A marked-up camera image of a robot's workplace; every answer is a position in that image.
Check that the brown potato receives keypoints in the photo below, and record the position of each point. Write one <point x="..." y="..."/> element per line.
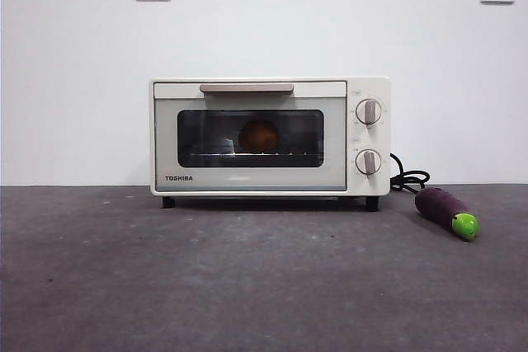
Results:
<point x="259" y="135"/>

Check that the white glass oven door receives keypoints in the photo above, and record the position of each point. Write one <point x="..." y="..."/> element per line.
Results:
<point x="247" y="179"/>

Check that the beige timer oven knob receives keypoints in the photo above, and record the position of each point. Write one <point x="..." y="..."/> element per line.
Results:
<point x="369" y="161"/>

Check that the beige temperature oven knob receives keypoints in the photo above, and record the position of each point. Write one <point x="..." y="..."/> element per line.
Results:
<point x="369" y="111"/>

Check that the white toaster oven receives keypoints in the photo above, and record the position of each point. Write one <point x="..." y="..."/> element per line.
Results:
<point x="371" y="191"/>

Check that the purple eggplant with green stem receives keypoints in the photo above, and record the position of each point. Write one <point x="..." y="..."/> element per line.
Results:
<point x="438" y="205"/>

